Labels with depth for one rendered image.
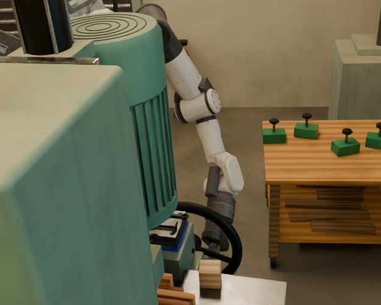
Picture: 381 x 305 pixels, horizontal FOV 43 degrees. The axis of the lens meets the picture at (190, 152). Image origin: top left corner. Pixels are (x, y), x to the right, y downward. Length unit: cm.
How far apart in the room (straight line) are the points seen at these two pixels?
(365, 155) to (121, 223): 188
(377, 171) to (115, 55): 172
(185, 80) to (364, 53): 175
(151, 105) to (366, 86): 235
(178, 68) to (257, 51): 242
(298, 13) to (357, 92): 100
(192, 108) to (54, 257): 111
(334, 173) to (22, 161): 188
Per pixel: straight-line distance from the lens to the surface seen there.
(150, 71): 66
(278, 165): 218
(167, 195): 77
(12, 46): 134
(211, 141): 148
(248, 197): 288
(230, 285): 109
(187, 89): 144
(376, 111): 303
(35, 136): 37
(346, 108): 299
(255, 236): 260
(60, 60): 53
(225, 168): 146
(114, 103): 47
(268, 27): 375
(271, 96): 394
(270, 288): 108
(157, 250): 93
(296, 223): 241
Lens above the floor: 168
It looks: 30 degrees down
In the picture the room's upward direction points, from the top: 4 degrees counter-clockwise
